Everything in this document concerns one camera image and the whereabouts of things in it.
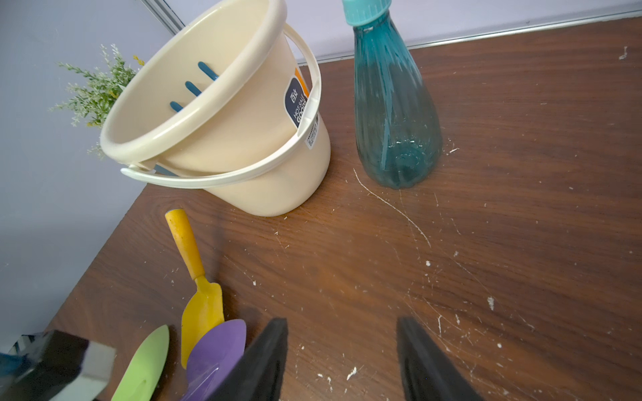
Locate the teal spray bottle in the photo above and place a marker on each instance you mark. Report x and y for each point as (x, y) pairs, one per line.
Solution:
(397, 131)

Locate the cream plastic bucket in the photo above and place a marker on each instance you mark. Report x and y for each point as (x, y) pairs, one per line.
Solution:
(253, 138)

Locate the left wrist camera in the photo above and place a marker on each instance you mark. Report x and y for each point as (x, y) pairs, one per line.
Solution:
(55, 365)

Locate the potted green plant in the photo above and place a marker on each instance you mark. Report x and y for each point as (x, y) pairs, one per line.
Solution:
(92, 102)

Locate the blue fork yellow handle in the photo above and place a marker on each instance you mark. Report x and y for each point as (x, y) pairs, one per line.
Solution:
(211, 74)

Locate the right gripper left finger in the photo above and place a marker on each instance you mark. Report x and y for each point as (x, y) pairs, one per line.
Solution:
(259, 374)

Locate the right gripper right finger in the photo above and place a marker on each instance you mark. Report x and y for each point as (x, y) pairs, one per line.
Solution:
(426, 372)

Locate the yellow plastic scoop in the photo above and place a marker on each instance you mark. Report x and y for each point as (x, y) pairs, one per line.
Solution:
(204, 310)

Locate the purple trowel pink handle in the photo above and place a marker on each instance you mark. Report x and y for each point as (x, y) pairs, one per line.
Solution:
(214, 357)

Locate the green trowel wooden handle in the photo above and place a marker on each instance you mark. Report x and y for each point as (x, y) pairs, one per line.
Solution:
(145, 368)

